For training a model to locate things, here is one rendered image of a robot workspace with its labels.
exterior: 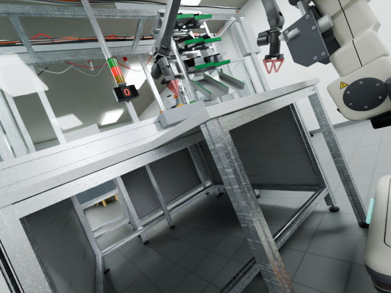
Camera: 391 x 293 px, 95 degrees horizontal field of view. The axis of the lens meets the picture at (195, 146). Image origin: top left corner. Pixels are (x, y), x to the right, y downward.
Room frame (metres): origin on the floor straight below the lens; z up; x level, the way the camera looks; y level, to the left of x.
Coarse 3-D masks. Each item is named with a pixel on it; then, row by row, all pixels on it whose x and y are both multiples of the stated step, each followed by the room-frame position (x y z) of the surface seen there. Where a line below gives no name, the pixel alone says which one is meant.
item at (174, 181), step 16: (160, 160) 2.48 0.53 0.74; (176, 160) 2.59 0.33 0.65; (192, 160) 2.67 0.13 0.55; (128, 176) 2.25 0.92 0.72; (144, 176) 2.34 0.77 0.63; (160, 176) 2.44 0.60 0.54; (176, 176) 2.55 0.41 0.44; (192, 176) 2.66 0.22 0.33; (128, 192) 2.21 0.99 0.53; (144, 192) 2.30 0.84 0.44; (176, 192) 2.50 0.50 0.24; (208, 192) 2.67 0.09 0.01; (128, 208) 2.13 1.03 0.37; (144, 208) 2.26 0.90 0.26; (160, 208) 2.31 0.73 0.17; (144, 224) 1.92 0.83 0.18; (144, 240) 1.86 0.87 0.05
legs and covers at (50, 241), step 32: (256, 128) 1.54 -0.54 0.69; (288, 128) 1.31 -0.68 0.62; (128, 160) 0.63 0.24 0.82; (256, 160) 1.66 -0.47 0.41; (288, 160) 1.39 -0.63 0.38; (64, 192) 0.53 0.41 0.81; (160, 192) 1.99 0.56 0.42; (320, 192) 1.14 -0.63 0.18; (0, 224) 0.45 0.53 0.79; (32, 224) 0.67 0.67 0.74; (64, 224) 1.08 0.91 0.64; (288, 224) 0.97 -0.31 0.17; (32, 256) 0.47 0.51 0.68; (64, 256) 0.85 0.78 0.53; (96, 256) 1.61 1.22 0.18; (32, 288) 0.46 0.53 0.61; (64, 288) 0.69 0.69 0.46; (96, 288) 1.12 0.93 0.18; (224, 288) 0.74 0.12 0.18
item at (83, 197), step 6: (108, 180) 2.45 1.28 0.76; (96, 186) 2.37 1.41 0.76; (102, 186) 2.40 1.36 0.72; (108, 186) 2.43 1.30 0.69; (114, 186) 2.47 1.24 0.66; (84, 192) 2.30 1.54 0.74; (90, 192) 2.32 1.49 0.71; (96, 192) 2.35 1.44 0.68; (102, 192) 2.39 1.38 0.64; (78, 198) 2.25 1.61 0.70; (84, 198) 2.28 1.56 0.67; (90, 198) 2.31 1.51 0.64
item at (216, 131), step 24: (288, 96) 0.74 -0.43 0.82; (312, 96) 0.97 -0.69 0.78; (216, 120) 0.46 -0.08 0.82; (240, 120) 0.51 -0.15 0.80; (216, 144) 0.45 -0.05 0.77; (336, 144) 0.95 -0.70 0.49; (240, 168) 0.46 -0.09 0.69; (336, 168) 0.98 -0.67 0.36; (240, 192) 0.44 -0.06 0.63; (240, 216) 0.47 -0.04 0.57; (360, 216) 0.97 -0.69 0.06; (264, 240) 0.45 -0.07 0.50; (264, 264) 0.46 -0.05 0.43; (288, 288) 0.46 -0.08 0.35
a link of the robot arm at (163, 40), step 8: (168, 0) 0.86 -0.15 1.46; (176, 0) 0.84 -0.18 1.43; (168, 8) 0.86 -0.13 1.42; (176, 8) 0.86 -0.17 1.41; (168, 16) 0.87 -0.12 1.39; (176, 16) 0.89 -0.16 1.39; (168, 24) 0.88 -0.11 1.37; (160, 32) 0.92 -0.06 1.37; (168, 32) 0.90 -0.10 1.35; (160, 40) 0.91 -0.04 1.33; (168, 40) 0.93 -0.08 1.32; (160, 48) 0.92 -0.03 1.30; (168, 48) 0.95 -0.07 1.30
